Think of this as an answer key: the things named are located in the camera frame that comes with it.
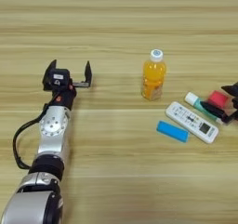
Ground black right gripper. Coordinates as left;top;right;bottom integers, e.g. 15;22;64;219
199;81;238;124

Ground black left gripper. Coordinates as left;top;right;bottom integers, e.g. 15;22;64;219
42;59;93;112

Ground red cube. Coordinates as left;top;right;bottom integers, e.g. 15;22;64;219
206;89;232;112

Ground white green toothpaste tube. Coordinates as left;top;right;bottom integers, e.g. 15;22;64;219
184;91;225;125

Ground orange juice bottle white cap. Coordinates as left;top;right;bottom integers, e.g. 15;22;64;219
140;48;167;102

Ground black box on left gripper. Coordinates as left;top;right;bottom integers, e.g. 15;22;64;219
43;67;72;92

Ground white remote control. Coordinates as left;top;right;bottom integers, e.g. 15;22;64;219
165;100;220;145

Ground blue rectangular block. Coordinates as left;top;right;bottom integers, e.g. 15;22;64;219
155;119;191;144

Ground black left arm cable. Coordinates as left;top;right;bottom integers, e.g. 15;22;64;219
11;101;51;171

